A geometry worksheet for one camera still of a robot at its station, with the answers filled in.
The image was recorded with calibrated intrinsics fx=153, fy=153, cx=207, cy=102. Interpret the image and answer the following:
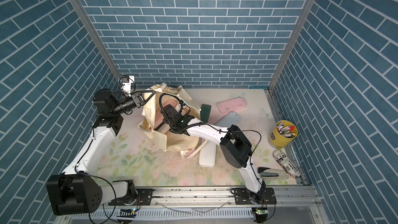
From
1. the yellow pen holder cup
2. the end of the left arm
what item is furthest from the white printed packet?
the end of the left arm

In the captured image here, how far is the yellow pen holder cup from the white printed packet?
0.05 meters

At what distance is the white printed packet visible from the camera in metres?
0.80

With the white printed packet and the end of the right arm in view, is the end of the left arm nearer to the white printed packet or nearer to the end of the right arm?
the end of the right arm

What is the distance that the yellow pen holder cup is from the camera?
822 millimetres

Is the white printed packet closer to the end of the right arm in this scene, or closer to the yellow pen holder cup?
the yellow pen holder cup

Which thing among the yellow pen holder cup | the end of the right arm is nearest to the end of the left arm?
the end of the right arm
